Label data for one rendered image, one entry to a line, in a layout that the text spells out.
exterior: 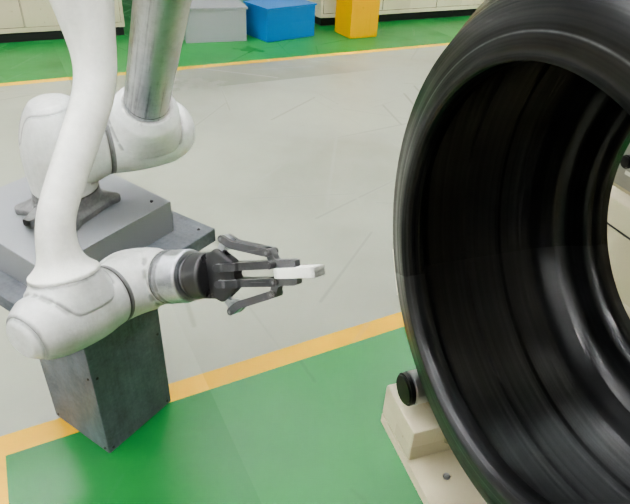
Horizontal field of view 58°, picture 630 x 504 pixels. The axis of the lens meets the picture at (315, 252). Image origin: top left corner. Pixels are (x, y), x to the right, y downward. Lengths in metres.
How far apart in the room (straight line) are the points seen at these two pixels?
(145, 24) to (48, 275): 0.50
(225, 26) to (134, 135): 4.74
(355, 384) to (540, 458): 1.32
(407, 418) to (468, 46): 0.48
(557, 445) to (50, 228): 0.73
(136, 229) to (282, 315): 0.95
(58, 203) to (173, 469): 1.10
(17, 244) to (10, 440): 0.77
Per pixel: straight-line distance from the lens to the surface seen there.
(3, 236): 1.47
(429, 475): 0.83
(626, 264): 1.40
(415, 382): 0.77
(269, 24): 6.07
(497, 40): 0.51
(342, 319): 2.26
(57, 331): 0.87
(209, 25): 6.03
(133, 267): 0.96
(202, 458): 1.83
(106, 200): 1.51
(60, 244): 0.89
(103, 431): 1.82
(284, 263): 0.83
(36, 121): 1.38
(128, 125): 1.37
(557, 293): 0.87
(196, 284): 0.90
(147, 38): 1.16
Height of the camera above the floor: 1.47
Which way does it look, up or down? 34 degrees down
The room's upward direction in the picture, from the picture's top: 3 degrees clockwise
